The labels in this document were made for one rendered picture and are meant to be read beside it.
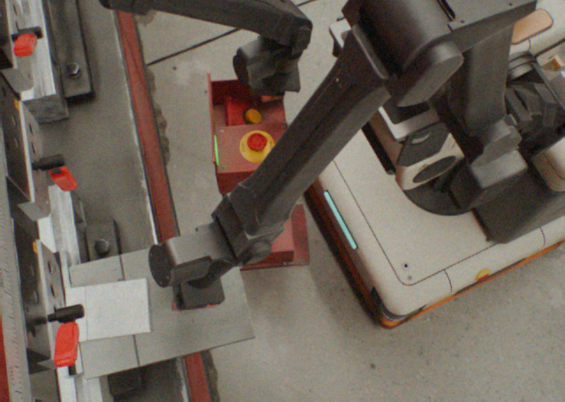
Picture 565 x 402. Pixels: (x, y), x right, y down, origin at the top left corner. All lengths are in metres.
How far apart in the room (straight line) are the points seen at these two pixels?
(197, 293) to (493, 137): 0.46
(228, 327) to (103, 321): 0.19
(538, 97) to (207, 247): 0.50
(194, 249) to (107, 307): 0.29
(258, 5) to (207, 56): 1.31
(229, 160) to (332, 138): 0.74
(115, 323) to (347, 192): 0.99
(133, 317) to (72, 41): 0.60
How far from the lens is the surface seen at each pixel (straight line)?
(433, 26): 0.59
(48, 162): 0.95
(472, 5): 0.61
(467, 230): 1.97
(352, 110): 0.66
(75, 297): 1.15
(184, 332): 1.10
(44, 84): 1.34
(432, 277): 1.90
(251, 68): 1.25
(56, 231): 1.22
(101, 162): 1.35
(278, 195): 0.78
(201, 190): 2.24
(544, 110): 1.03
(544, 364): 2.24
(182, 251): 0.88
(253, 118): 1.52
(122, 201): 1.31
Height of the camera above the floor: 2.08
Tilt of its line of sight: 69 degrees down
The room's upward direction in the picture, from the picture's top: 3 degrees clockwise
